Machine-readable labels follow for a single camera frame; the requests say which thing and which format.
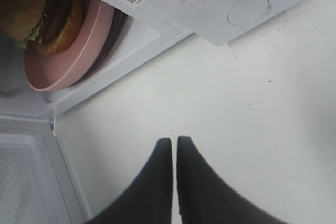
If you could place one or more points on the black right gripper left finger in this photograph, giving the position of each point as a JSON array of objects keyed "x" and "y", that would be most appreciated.
[{"x": 149, "y": 197}]

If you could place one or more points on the white microwave oven body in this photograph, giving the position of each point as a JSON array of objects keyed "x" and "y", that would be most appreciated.
[{"x": 152, "y": 26}]

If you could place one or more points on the round white door button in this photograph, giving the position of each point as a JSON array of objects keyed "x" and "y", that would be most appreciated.
[{"x": 248, "y": 11}]

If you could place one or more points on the glass microwave turntable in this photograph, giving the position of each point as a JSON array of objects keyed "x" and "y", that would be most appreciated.
[{"x": 115, "y": 31}]

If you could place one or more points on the pink round plate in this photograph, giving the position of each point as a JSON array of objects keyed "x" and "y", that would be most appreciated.
[{"x": 58, "y": 71}]

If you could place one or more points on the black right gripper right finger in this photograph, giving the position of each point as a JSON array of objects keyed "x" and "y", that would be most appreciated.
[{"x": 203, "y": 196}]

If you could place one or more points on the burger with lettuce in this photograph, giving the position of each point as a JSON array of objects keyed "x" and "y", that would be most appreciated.
[{"x": 50, "y": 26}]

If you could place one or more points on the white microwave door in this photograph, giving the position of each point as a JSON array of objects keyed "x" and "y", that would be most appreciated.
[{"x": 37, "y": 184}]

